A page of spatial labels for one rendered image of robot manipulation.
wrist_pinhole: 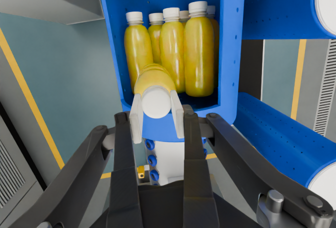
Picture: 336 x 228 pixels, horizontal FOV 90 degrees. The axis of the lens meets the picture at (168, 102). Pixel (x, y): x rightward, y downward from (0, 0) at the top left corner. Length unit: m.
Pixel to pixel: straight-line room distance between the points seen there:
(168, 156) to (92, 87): 1.10
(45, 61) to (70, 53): 0.21
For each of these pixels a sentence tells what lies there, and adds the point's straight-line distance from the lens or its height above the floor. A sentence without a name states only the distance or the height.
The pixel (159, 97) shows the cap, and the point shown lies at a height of 1.30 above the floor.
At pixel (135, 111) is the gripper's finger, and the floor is 1.35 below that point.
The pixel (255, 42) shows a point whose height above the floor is 0.15.
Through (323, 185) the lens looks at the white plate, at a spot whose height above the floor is 1.04.
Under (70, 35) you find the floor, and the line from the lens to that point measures 1.64.
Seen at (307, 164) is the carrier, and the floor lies 0.98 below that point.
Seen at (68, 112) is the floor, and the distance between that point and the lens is 1.81.
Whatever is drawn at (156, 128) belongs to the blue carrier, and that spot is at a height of 1.22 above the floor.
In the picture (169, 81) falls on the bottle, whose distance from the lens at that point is 0.26.
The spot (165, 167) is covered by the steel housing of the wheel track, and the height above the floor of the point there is 0.93.
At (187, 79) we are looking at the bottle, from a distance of 0.40.
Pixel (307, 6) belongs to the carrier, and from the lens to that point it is 0.66.
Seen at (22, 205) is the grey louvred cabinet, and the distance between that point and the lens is 2.14.
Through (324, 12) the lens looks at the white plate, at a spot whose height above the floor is 1.04.
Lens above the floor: 1.50
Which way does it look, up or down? 69 degrees down
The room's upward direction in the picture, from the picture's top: 166 degrees clockwise
